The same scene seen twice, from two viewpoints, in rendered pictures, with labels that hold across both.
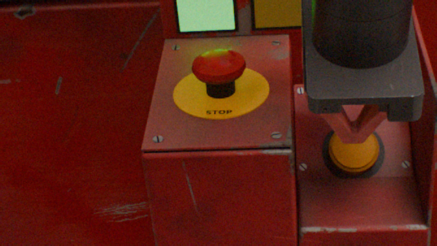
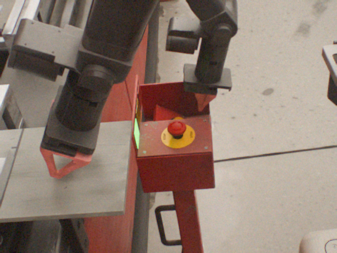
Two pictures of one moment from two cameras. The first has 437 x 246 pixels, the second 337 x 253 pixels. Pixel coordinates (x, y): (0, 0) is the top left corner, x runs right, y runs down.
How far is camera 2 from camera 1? 106 cm
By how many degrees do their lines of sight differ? 66
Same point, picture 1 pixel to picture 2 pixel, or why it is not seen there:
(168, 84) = (171, 150)
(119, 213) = not seen: outside the picture
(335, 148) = not seen: hidden behind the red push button
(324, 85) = (227, 83)
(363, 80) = (225, 76)
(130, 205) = not seen: outside the picture
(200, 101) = (184, 139)
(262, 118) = (195, 124)
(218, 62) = (179, 125)
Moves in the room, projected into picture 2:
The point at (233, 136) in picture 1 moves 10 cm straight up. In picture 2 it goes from (205, 130) to (201, 94)
